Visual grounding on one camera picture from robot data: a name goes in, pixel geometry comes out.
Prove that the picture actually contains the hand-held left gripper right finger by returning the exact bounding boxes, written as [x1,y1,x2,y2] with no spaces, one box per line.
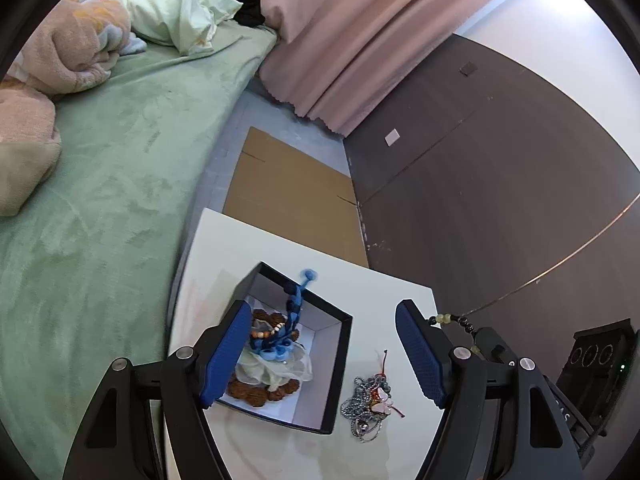
[396,300,583,480]

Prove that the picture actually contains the red string butterfly bracelet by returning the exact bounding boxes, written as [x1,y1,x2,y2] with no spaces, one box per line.
[369,349,407,419]

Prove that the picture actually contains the green and black bead bracelet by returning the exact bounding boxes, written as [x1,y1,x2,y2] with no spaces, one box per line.
[429,312,483,357]

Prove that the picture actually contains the flat cardboard sheet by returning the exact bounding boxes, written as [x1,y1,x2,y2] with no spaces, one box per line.
[222,126,371,269]

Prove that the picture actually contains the white organza scrunchie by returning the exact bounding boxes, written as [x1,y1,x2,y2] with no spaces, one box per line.
[235,342,313,392]

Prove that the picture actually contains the pink fleece blanket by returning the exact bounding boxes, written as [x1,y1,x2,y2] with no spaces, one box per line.
[0,0,148,218]

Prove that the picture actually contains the light green pillow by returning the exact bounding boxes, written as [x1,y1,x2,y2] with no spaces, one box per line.
[122,0,244,57]

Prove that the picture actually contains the dark brown wardrobe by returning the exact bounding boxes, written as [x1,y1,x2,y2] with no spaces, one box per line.
[342,34,640,383]

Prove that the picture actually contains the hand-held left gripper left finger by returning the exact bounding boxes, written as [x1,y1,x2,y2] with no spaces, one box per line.
[62,301,252,480]

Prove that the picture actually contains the pink curtain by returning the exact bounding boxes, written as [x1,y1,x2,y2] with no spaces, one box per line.
[257,0,545,137]

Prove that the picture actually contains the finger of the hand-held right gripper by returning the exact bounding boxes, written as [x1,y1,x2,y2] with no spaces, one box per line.
[474,327,608,458]

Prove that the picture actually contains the green bed sheet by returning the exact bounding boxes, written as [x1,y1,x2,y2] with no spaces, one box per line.
[0,25,279,480]

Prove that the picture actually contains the black jewelry box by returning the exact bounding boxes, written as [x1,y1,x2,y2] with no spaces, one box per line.
[215,261,354,435]

